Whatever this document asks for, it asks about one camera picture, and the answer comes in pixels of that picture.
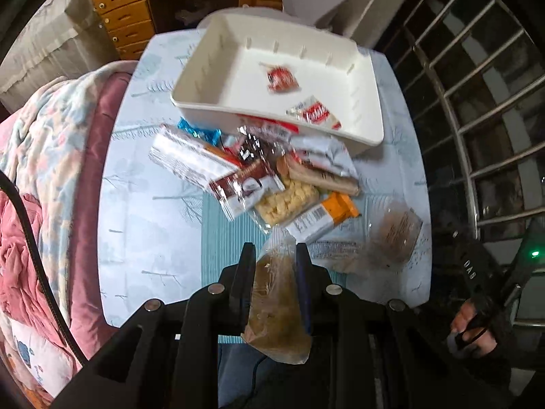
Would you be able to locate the orange white snack packet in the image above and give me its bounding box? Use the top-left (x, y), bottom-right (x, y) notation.
top-left (284, 192), bottom-right (360, 243)

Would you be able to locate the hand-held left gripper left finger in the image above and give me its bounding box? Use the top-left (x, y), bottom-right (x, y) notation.
top-left (51, 242), bottom-right (258, 409)

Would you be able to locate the white red snack packet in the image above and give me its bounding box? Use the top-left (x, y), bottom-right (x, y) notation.
top-left (286, 96), bottom-right (342, 131)

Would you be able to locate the white lace curtain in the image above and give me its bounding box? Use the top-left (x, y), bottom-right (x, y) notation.
top-left (0, 0), bottom-right (115, 107)

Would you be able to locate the dark blue cloth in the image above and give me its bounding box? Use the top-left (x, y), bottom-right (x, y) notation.
top-left (218, 343), bottom-right (260, 409)

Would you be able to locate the blue snack packet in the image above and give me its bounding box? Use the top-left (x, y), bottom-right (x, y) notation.
top-left (178, 117), bottom-right (222, 148)

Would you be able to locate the white plastic bin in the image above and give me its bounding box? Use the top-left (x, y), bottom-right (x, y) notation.
top-left (170, 12), bottom-right (385, 157)

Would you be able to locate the black cable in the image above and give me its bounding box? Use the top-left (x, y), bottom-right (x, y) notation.
top-left (0, 170), bottom-right (88, 367)

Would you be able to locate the small red snack packet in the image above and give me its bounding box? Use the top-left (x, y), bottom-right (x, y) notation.
top-left (261, 62), bottom-right (301, 93)

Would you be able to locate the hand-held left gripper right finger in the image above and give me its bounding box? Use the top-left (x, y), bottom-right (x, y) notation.
top-left (296, 242), bottom-right (512, 409)

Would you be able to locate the white leaf print tablecloth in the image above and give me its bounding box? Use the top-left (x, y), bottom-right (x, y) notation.
top-left (97, 32), bottom-right (433, 344)

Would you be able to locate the clear bag of yellow puffs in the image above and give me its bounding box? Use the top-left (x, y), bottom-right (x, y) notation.
top-left (254, 177), bottom-right (320, 233)

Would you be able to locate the brown white snack packet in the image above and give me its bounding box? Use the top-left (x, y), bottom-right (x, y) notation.
top-left (208, 160), bottom-right (286, 221)

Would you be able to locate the clear bag of brown snacks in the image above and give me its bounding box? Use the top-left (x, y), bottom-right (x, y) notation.
top-left (242, 236), bottom-right (313, 365)

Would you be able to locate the long silver white snack packet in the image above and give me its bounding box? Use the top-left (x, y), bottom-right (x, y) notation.
top-left (149, 124), bottom-right (239, 188)

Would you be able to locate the person's right hand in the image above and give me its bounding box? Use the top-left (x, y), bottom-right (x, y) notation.
top-left (449, 298), bottom-right (512, 361)

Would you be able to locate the metal window grille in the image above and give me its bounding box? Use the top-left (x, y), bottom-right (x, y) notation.
top-left (383, 0), bottom-right (545, 329)

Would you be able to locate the brown sausage stick packet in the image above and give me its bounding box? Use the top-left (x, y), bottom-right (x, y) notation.
top-left (277, 153), bottom-right (360, 197)

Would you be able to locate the wooden desk with drawers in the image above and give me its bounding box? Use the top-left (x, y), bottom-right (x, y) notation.
top-left (91, 0), bottom-right (299, 61)

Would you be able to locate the pink bed sheet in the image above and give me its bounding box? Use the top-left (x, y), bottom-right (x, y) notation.
top-left (68, 70), bottom-right (133, 361)

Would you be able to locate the clear bag of brown cookies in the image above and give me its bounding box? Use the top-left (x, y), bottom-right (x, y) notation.
top-left (309, 207), bottom-right (423, 274)

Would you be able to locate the floral blanket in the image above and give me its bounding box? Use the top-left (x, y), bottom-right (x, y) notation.
top-left (0, 66), bottom-right (141, 405)

